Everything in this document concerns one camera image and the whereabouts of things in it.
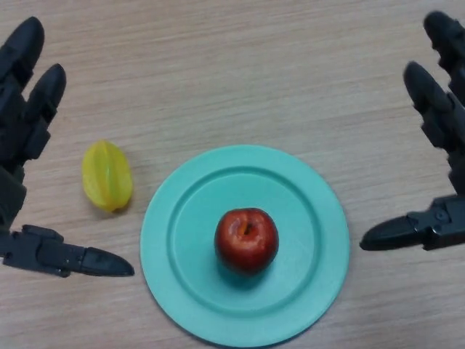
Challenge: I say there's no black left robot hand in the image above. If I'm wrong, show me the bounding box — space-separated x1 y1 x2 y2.
0 16 135 279

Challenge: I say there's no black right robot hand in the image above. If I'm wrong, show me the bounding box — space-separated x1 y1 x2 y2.
359 11 465 252

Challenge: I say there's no red apple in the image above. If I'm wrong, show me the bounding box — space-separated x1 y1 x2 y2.
214 207 280 273

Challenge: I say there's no green round plate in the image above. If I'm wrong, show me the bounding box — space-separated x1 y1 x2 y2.
139 145 350 338

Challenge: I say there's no yellow starfruit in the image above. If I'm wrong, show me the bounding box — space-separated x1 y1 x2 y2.
81 139 134 213

